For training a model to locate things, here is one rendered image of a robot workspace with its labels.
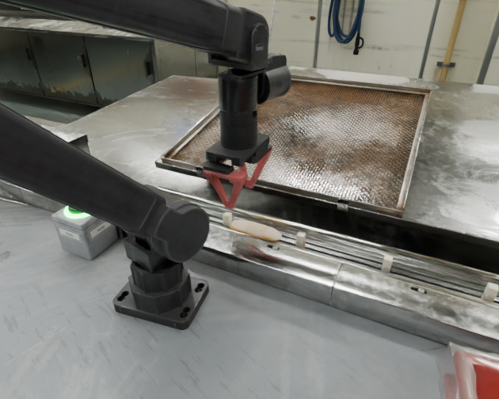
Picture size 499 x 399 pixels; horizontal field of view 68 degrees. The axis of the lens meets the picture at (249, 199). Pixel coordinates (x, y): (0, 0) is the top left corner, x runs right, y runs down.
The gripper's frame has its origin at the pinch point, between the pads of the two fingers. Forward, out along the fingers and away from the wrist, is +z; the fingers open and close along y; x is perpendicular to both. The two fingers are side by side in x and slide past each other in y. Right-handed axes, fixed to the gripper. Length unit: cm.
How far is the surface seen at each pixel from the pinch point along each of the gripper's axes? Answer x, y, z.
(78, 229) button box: 21.4, -16.1, 4.0
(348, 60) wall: 58, 371, 47
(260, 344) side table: -12.5, -18.7, 10.3
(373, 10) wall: 41, 370, -2
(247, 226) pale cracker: -1.7, -0.4, 6.2
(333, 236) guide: -16.1, 3.5, 6.2
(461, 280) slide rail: -35.8, 2.4, 7.2
